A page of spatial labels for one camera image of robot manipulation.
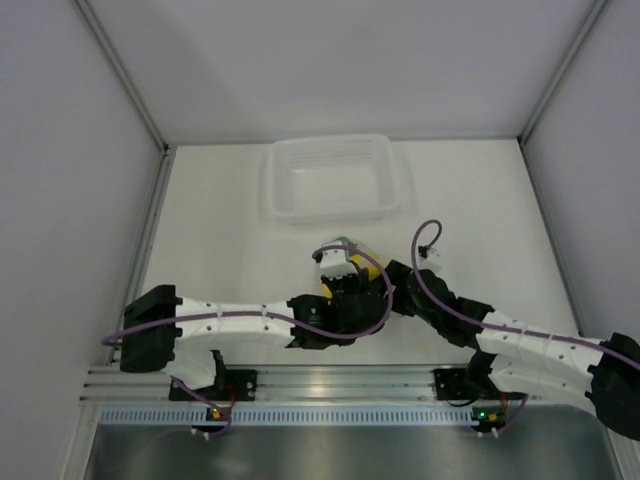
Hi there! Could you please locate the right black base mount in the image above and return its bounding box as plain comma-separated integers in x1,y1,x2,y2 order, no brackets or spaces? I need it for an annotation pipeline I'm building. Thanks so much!
433,368,502,402

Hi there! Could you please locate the white slotted cable duct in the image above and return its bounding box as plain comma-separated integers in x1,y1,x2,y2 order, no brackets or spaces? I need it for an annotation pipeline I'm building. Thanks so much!
99,405,483,427

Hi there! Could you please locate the aluminium mounting rail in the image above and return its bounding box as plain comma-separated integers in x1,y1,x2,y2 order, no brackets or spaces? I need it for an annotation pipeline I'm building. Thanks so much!
82,363,506,401

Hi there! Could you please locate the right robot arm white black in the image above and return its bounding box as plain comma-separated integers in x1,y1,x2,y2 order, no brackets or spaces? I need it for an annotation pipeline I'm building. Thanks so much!
385,261,639,440

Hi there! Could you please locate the aluminium frame post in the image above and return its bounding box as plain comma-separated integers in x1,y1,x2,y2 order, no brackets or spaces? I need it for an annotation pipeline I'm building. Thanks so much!
517,0,613,149
71,0,169,154

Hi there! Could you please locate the yellow fake banana bunch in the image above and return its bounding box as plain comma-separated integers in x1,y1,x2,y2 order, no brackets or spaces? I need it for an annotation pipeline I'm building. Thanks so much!
320,263,381,298

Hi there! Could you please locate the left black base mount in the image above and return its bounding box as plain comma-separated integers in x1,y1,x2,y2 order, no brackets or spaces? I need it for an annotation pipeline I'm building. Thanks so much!
168,369,257,403

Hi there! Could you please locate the aluminium frame post left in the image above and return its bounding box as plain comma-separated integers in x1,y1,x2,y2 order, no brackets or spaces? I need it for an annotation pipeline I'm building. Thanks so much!
71,0,169,154

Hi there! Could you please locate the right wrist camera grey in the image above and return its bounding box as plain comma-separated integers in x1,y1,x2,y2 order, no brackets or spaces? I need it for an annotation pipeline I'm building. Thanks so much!
418,245,442,274

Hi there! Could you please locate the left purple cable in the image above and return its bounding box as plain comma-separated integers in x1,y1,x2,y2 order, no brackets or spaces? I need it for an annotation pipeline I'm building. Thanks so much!
101,248,394,346

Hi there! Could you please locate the white perforated plastic basket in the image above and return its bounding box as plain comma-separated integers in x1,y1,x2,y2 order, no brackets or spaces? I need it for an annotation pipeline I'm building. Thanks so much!
265,134,401,224

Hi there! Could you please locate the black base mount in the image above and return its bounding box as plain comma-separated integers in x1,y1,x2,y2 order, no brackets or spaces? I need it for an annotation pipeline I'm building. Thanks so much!
168,369,257,403
433,368,502,402

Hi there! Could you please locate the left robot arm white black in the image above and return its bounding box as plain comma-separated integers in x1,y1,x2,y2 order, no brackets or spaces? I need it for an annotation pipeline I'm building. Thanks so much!
120,274,392,400

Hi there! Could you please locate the clear polka dot zip bag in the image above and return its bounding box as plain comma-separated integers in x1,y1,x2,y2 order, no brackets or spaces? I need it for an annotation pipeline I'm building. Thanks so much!
330,236,379,267

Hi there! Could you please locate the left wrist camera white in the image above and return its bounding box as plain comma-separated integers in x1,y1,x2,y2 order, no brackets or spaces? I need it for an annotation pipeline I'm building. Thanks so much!
319,241,358,280

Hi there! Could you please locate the aluminium frame post right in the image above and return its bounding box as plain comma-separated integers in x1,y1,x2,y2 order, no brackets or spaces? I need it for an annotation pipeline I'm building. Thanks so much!
517,0,613,149

